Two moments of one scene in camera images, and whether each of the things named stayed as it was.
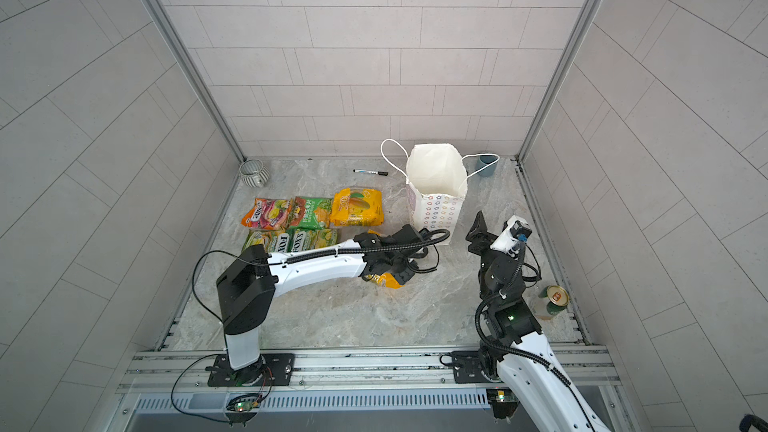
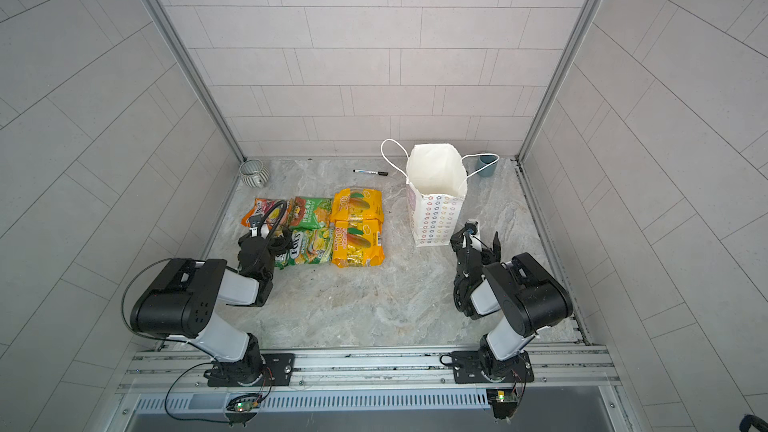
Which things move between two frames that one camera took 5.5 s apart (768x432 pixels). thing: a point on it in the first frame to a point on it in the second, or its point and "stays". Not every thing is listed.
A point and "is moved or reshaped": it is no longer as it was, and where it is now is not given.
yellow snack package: x=362 y=207 stays
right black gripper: x=479 y=237 to x=494 y=255
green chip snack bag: x=313 y=213 stays
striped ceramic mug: x=253 y=173 stays
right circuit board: x=503 y=400 stays
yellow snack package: x=385 y=279 is moved or reshaped
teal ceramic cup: x=486 y=164 stays
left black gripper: x=408 y=274 to x=280 y=245
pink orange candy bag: x=273 y=214 stays
